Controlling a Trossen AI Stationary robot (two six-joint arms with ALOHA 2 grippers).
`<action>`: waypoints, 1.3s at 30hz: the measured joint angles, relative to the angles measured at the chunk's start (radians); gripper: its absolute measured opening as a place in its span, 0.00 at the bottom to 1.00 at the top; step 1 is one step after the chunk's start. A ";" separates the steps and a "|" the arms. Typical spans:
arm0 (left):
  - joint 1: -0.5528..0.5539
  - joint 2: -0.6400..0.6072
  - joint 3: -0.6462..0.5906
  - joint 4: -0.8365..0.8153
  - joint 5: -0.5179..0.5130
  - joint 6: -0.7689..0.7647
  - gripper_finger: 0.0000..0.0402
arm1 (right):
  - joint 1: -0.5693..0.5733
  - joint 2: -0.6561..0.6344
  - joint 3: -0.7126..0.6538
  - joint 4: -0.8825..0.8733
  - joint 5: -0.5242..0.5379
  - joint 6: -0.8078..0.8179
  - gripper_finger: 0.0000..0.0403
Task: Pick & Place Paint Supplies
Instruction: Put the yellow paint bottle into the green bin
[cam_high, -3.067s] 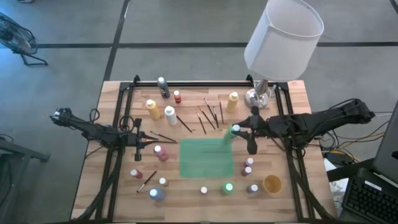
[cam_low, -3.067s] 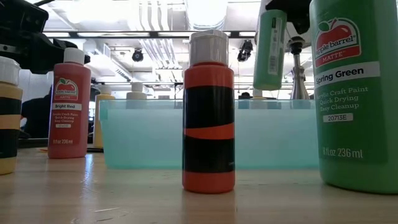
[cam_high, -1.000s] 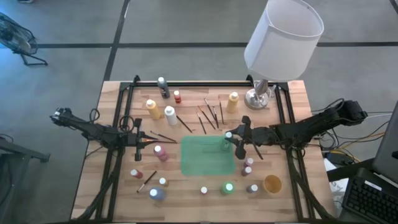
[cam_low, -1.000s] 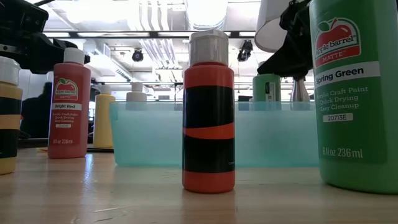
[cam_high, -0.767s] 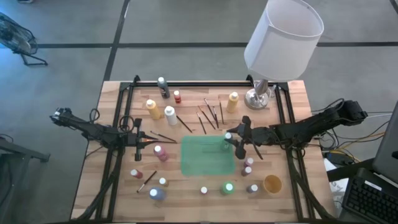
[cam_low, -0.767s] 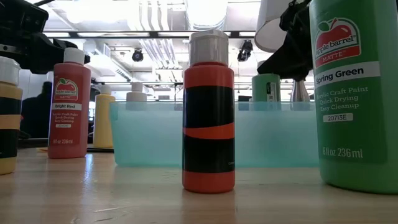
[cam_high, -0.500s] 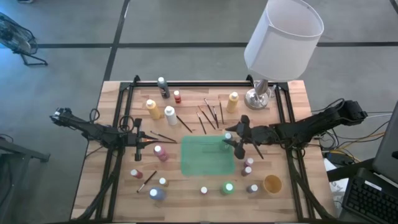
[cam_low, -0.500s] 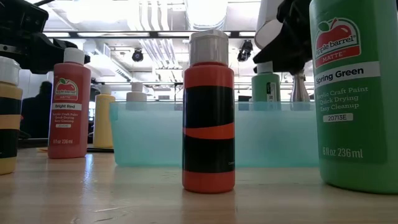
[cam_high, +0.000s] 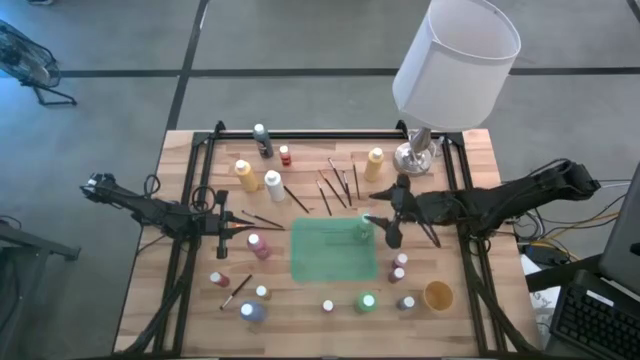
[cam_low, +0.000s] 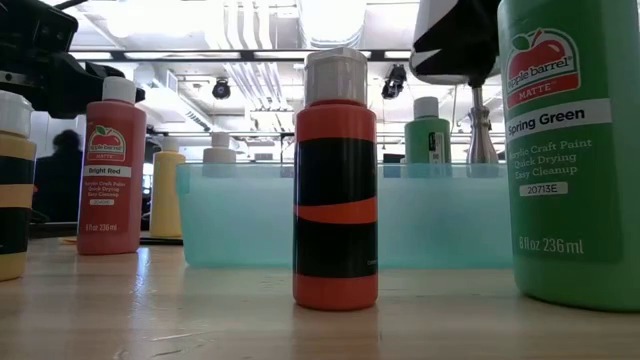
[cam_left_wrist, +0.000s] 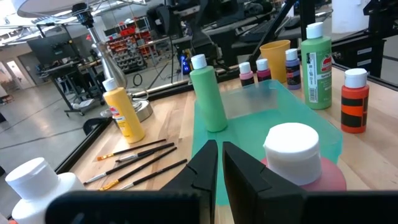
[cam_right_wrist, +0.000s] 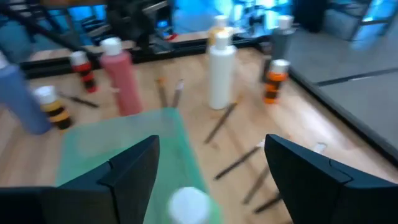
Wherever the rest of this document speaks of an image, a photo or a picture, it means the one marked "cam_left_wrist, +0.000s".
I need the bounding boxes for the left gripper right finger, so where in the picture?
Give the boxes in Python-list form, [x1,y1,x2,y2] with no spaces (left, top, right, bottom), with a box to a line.
[222,141,398,224]

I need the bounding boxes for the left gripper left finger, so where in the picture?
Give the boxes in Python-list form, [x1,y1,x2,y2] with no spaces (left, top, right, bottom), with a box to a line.
[45,139,218,224]

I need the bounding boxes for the large red paint bottle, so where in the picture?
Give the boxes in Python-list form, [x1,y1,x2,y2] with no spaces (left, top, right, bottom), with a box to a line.
[260,122,348,192]

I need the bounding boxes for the large yellow paint bottle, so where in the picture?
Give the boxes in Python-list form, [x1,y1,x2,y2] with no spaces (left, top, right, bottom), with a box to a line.
[101,77,146,144]

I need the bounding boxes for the small pink paint bottle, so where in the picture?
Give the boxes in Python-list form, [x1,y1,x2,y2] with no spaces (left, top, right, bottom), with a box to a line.
[238,61,255,87]

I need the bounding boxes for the small magenta paint bottle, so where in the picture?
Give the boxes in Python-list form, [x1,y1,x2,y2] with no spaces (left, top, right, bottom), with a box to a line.
[256,58,272,83]

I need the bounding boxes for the small purple paint bottle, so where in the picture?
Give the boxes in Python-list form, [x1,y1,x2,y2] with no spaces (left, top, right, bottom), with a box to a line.
[285,48,302,91]

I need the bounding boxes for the large light green paint bottle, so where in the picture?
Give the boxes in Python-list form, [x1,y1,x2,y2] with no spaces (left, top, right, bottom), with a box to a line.
[189,54,229,133]

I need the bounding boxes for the large spring green paint bottle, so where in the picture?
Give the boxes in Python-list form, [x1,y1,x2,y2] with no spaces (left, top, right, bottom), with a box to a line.
[300,21,333,111]

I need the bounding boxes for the small orange paint bottle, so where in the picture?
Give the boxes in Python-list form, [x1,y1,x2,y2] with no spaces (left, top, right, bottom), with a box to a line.
[340,67,370,134]

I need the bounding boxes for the large white paint bottle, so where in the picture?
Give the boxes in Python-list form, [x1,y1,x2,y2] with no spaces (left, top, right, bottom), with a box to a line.
[4,157,86,224]

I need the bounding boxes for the teal translucent plastic bin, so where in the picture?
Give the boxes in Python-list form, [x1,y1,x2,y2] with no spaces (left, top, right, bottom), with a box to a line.
[191,79,344,206]

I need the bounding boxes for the white shade table lamp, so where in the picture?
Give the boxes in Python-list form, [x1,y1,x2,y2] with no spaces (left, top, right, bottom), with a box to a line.
[11,0,154,124]

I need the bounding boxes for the black desk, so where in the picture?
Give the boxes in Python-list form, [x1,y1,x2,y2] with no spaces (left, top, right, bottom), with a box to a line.
[201,9,333,68]

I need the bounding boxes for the parts shelf with red bins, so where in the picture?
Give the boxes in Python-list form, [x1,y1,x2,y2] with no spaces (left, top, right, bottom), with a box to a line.
[104,17,155,75]

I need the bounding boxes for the black keyboard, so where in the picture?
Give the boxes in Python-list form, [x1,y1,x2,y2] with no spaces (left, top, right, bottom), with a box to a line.
[238,17,282,44]

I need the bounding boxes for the black equipment rack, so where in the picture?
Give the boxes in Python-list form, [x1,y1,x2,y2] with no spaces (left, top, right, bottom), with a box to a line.
[331,0,398,86]

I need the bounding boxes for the black aluminium table frame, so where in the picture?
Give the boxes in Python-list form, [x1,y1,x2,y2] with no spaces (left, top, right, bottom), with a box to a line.
[54,0,398,175]

